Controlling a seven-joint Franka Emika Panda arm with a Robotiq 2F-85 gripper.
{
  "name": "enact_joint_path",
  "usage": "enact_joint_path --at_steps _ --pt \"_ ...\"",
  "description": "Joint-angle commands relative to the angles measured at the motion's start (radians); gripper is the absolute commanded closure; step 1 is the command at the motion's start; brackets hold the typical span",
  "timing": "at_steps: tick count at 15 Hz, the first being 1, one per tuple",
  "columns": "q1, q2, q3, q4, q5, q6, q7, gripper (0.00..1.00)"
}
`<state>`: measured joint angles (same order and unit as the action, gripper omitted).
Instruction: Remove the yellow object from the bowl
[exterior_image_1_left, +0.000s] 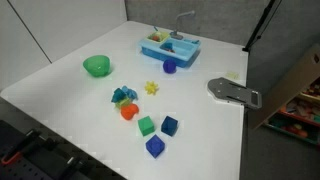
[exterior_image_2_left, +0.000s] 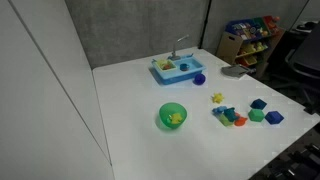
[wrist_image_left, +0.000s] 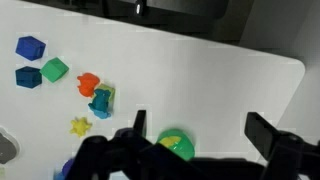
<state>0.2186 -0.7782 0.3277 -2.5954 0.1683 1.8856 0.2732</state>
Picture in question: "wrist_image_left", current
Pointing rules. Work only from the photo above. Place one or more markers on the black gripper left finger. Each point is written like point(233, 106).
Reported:
point(140, 125)

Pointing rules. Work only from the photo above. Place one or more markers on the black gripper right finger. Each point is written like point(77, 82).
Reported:
point(264, 136)

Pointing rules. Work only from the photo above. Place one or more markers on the yellow toy piece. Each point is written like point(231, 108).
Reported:
point(170, 141)

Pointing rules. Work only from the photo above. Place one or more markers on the green plastic bowl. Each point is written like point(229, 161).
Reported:
point(185, 149)

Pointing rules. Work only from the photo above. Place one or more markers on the light green toy block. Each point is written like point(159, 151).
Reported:
point(108, 88)

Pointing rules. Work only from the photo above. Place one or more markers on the teal blue toy figure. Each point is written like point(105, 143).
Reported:
point(100, 103)

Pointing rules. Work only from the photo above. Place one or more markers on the yellow spiky star toy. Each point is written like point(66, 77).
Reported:
point(80, 126)

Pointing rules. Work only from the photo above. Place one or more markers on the orange toy figure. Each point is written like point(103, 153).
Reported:
point(88, 82)

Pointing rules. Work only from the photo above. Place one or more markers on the purple blue ball toy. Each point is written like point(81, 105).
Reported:
point(67, 166)

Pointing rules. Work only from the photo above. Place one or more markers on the green cube block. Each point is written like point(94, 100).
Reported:
point(54, 69)

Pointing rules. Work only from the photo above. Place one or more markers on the dark blue cube block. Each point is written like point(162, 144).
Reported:
point(28, 77)

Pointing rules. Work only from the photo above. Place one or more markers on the grey metal mounting plate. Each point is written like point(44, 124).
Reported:
point(9, 147)

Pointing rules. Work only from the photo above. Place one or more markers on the bright blue cube block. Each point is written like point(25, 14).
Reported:
point(30, 48)

